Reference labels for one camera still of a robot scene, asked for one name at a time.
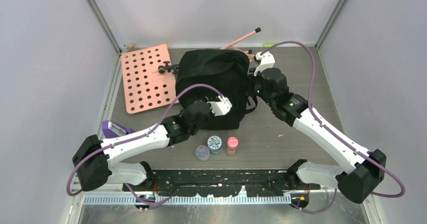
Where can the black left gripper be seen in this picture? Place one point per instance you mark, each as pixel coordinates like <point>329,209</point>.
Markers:
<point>208,115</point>

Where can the pink perforated board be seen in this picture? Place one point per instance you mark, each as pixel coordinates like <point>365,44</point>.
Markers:
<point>145,86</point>

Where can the black backpack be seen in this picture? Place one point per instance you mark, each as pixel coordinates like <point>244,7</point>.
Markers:
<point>224,70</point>

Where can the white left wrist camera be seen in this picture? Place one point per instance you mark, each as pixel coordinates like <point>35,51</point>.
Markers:
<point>220,107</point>

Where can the pink lid jar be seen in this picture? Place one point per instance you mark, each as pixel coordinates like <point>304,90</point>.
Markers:
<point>232,144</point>

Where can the pink stand with black feet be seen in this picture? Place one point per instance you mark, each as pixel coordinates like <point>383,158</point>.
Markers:
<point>167,67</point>

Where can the clear jar of beads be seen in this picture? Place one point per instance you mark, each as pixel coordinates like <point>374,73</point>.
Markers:
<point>202,152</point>

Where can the purple card holder box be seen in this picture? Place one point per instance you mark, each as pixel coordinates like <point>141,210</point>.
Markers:
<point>111,129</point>

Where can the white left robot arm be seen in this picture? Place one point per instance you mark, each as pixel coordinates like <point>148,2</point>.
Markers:
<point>100,161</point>

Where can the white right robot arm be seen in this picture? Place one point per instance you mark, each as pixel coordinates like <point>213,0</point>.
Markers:
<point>358,171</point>

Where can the blue patterned lid jar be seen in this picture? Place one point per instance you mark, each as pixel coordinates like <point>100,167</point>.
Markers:
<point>214,144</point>

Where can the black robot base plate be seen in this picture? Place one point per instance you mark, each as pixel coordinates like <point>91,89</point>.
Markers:
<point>220,182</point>

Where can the aluminium frame rail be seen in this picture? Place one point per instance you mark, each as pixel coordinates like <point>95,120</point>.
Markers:
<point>220,189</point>

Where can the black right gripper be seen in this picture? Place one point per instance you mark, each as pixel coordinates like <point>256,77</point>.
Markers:
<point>253,78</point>

